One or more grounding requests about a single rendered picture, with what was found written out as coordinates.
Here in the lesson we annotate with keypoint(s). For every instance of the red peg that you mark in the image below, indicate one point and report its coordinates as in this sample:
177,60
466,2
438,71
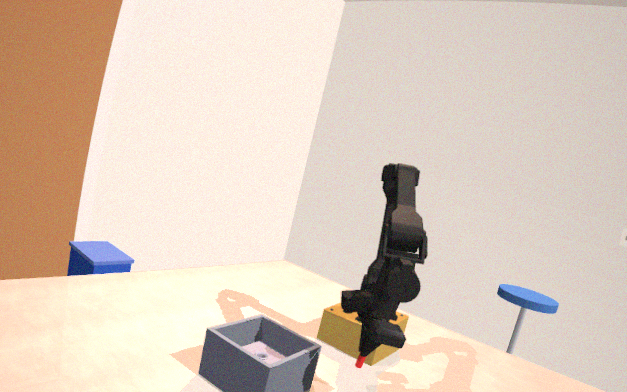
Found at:
359,362

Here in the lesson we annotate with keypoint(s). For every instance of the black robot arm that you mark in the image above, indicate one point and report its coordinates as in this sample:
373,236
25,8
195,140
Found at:
402,232

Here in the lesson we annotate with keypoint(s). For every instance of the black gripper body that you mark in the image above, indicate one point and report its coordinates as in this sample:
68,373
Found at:
381,330

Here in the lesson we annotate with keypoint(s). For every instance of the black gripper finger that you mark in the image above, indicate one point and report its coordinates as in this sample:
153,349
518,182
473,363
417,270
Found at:
363,331
368,346

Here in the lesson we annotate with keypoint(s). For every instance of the pale pink plate with hole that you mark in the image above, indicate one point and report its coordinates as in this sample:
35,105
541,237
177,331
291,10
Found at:
264,352

